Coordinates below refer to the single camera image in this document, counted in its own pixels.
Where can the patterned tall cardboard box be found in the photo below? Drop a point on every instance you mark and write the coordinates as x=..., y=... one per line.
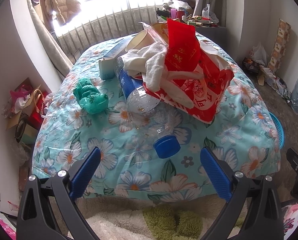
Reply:
x=282, y=38

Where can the white blue carton box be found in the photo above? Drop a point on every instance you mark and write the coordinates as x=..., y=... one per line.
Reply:
x=107, y=63

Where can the white tissue paper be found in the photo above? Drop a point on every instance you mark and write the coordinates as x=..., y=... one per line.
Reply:
x=150, y=63

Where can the white plastic bag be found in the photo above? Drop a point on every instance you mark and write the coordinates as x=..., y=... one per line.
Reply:
x=258, y=54

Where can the white paper cup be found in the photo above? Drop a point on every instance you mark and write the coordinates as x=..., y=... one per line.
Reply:
x=139, y=41

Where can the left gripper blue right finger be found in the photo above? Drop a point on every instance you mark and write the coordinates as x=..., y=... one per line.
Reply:
x=217, y=175

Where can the blue plastic waste basket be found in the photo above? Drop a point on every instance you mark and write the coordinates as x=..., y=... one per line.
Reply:
x=280, y=130

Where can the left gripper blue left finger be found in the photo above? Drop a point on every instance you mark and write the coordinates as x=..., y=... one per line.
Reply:
x=81, y=172

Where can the green plastic bag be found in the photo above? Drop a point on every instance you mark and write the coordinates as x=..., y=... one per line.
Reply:
x=89, y=97

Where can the green white shaggy rug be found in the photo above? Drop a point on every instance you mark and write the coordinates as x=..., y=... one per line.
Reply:
x=122, y=218

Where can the clear Pepsi plastic bottle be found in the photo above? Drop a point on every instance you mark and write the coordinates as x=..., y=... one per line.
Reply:
x=152, y=118

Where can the floral turquoise bed quilt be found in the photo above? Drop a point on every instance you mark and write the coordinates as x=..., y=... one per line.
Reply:
x=242, y=134

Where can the gift bags pile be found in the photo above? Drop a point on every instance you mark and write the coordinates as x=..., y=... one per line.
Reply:
x=24, y=112

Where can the grey curtain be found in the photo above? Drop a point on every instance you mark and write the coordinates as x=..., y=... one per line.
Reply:
x=57, y=56

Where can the beige puffer jacket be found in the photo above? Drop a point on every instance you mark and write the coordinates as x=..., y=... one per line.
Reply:
x=63, y=11

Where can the red white paper bag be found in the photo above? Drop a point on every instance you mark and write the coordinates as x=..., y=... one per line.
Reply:
x=188, y=51

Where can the dark grey cabinet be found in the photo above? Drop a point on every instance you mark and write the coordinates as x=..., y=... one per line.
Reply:
x=216, y=34

